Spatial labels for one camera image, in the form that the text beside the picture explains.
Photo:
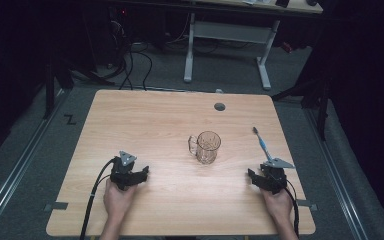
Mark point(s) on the small red object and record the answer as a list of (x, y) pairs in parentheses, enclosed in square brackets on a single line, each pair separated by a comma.
[(287, 47)]

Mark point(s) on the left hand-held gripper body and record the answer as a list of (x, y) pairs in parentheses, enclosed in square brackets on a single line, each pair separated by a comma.
[(122, 173)]

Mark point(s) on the person's right hand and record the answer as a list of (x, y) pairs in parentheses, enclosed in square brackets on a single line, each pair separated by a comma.
[(279, 204)]

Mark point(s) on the metal floor rail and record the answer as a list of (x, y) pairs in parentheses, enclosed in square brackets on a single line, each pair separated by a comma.
[(16, 170), (340, 180)]

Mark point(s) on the grey table bracket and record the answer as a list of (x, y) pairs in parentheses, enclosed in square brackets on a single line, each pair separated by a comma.
[(56, 206), (307, 204)]

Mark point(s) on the person's left hand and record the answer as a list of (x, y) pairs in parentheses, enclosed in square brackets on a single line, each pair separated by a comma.
[(116, 201)]

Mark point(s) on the wooden desk with white frame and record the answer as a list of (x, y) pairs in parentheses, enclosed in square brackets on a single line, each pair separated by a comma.
[(233, 31)]

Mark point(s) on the clear glass mug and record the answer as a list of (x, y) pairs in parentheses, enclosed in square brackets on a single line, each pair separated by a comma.
[(207, 148)]

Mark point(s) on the blue toothbrush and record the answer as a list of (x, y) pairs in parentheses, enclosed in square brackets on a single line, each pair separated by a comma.
[(263, 145)]

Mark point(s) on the black metal stand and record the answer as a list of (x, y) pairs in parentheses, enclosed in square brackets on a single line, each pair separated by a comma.
[(51, 86), (316, 96)]

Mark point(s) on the dark computer tower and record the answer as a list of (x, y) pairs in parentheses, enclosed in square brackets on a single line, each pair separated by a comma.
[(118, 30)]

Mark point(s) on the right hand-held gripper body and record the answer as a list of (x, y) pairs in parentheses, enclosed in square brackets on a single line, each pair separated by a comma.
[(274, 178)]

